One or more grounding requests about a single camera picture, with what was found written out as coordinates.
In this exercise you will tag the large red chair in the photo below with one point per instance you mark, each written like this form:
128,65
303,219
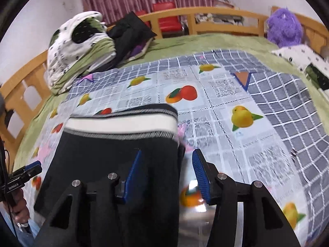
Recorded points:
167,16

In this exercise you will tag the fruit print plastic sheet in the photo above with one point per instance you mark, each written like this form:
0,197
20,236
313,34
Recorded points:
205,103

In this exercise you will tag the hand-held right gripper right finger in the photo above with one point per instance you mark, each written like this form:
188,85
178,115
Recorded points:
201,175

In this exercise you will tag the person's left hand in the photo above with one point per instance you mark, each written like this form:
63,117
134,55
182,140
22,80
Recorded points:
19,205

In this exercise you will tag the small red chair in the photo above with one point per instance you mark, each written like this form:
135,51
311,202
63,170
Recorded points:
144,18

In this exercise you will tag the wooden bed frame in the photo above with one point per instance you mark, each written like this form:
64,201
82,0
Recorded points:
226,15

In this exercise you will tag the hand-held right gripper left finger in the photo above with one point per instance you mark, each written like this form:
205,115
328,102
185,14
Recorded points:
132,175

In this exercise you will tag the white flower print pillow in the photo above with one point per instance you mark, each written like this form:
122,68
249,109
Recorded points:
298,54

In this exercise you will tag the person's blue jeans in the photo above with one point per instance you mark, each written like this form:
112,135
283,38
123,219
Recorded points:
28,239

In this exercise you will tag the black pants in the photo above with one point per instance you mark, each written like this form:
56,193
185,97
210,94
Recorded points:
108,154

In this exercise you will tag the purple plush toy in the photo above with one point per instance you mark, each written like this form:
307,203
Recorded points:
284,25

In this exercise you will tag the green bed sheet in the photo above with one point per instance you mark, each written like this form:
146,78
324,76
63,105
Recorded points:
192,43

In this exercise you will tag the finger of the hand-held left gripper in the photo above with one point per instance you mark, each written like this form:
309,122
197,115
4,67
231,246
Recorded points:
28,173
33,164

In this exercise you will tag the folded white flower print quilt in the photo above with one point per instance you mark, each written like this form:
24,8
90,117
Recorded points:
66,56

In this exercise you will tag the purple cloth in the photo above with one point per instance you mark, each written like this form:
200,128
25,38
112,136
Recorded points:
137,49

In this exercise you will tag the black clothes heap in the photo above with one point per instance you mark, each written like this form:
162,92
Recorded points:
131,30

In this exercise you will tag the grey checked blanket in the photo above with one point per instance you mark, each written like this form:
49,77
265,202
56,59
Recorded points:
282,103

